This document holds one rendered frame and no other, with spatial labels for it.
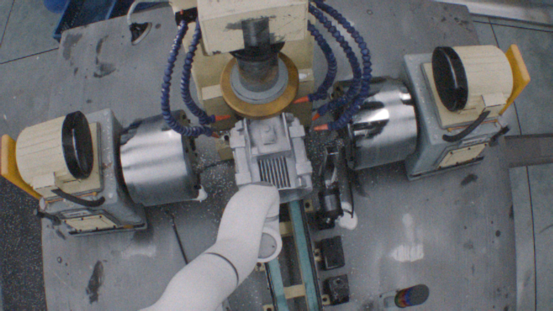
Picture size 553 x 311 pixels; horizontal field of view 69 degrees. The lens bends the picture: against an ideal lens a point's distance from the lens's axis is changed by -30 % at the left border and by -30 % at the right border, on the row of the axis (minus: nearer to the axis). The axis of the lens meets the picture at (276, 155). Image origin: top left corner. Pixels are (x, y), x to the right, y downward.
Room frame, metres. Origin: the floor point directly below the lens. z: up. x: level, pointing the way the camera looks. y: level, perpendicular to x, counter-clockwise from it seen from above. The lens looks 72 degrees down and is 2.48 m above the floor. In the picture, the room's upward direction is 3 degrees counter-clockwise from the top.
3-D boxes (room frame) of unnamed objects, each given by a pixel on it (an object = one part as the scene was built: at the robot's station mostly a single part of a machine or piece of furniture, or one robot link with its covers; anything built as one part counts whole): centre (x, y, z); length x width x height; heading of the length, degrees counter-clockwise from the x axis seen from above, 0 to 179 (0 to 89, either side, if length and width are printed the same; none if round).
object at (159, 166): (0.47, 0.37, 1.04); 0.37 x 0.25 x 0.25; 97
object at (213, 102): (0.67, 0.04, 0.97); 0.30 x 0.11 x 0.34; 97
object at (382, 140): (0.55, -0.31, 1.04); 0.41 x 0.25 x 0.25; 97
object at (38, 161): (0.40, 0.65, 1.16); 0.33 x 0.26 x 0.42; 97
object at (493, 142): (0.50, -0.72, 1.07); 0.08 x 0.07 x 0.20; 7
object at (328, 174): (0.40, -0.13, 1.12); 0.04 x 0.03 x 0.26; 7
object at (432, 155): (0.59, -0.57, 0.99); 0.35 x 0.31 x 0.37; 97
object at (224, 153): (0.57, 0.14, 0.86); 0.07 x 0.06 x 0.12; 97
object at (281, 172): (0.46, 0.02, 1.01); 0.20 x 0.19 x 0.19; 7
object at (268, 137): (0.50, 0.02, 1.11); 0.12 x 0.11 x 0.07; 7
